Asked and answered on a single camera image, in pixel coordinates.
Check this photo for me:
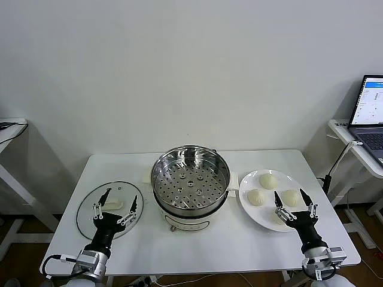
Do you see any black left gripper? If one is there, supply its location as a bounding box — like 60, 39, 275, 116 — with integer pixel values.
89, 188, 139, 255

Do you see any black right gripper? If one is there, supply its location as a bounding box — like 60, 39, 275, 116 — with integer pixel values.
273, 188, 326, 252

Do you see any white steamed baozi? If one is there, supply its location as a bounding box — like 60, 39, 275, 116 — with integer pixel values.
270, 209, 285, 225
247, 188, 266, 207
282, 189, 302, 207
259, 173, 278, 190

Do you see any round glass lid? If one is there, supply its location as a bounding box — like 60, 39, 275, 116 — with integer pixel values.
76, 180, 144, 241

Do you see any stainless steel steamer basket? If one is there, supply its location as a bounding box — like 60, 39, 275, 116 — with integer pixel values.
142, 145, 239, 218

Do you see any white round plate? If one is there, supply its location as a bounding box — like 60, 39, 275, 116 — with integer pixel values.
238, 169, 312, 233

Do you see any white electric cooker base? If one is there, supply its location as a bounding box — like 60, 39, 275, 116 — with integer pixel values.
153, 190, 237, 233

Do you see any white power strip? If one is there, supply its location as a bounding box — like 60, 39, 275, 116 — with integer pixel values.
131, 274, 159, 287

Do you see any white side table with laptop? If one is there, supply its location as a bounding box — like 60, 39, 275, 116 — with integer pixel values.
326, 118, 383, 249

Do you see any grey open laptop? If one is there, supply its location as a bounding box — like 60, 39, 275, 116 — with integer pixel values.
348, 74, 383, 167

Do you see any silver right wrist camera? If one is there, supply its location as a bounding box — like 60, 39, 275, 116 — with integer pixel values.
327, 246, 348, 265

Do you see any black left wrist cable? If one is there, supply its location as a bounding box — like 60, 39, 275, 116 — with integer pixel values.
41, 254, 79, 280

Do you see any white side table with cable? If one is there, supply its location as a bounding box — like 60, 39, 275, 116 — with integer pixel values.
0, 118, 60, 255

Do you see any black cable on side table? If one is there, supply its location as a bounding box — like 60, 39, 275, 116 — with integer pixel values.
0, 121, 29, 144

